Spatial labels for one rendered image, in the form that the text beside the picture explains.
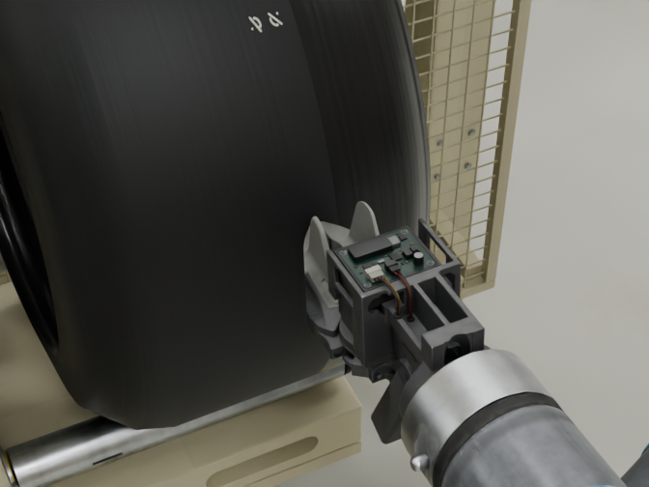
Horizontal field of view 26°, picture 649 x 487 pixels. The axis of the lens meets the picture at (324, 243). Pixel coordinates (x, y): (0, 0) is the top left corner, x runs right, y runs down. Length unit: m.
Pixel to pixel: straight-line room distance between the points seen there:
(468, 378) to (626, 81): 2.38
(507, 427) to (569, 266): 1.95
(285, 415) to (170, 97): 0.51
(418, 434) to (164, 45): 0.32
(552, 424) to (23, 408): 0.80
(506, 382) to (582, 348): 1.79
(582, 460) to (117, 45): 0.41
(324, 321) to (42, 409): 0.61
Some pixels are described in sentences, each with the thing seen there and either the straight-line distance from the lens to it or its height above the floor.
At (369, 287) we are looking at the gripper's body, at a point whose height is 1.32.
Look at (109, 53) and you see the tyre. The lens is 0.96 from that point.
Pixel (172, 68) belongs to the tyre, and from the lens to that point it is 0.97.
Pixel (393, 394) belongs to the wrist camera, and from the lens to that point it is 0.92.
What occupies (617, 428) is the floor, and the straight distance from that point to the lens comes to 2.51.
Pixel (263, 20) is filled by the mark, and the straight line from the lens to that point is 0.99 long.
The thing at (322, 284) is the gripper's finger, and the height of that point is 1.26.
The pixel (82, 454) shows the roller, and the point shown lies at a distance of 1.32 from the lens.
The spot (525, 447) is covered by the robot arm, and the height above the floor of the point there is 1.34.
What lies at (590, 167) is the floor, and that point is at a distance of 2.95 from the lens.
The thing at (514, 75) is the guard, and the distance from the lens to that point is 1.97.
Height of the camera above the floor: 1.97
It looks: 46 degrees down
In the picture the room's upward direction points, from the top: straight up
